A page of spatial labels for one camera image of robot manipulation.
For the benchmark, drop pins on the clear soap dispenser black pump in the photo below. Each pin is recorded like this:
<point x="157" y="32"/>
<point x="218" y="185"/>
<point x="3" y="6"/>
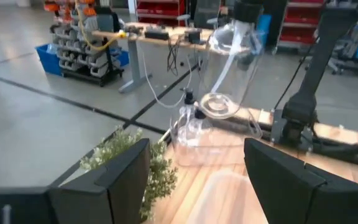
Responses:
<point x="200" y="114"/>
<point x="228" y="71"/>
<point x="189" y="96"/>

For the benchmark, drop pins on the grey parts bin rack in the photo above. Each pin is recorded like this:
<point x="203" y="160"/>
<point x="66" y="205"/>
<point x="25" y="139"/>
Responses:
<point x="82" y="56"/>

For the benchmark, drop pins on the wooden top desk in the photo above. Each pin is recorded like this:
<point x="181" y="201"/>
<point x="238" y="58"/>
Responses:
<point x="135" y="62"/>

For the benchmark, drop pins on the red shelf unit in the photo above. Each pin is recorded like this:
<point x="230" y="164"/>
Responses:
<point x="160" y="12"/>
<point x="300" y="25"/>

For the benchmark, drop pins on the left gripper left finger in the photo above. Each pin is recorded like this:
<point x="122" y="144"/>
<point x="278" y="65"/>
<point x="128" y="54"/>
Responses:
<point x="120" y="193"/>

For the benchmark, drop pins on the clear rectangular plastic tub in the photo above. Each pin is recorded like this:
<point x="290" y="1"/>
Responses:
<point x="222" y="199"/>

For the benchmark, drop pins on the potted green plant white flowers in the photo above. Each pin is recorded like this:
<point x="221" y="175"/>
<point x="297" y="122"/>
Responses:
<point x="160" y="180"/>

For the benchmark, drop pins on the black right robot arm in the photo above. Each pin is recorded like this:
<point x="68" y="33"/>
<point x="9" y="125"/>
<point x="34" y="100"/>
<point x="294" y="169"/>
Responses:
<point x="315" y="77"/>

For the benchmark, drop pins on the blue storage bin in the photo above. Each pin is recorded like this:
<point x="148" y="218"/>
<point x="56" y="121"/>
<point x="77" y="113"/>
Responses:
<point x="50" y="60"/>

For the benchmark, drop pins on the clear plastic bin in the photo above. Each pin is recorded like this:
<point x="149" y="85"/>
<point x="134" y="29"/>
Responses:
<point x="228" y="149"/>

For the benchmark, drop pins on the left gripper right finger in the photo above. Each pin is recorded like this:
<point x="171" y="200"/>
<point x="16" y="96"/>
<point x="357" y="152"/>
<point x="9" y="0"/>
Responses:
<point x="291" y="193"/>

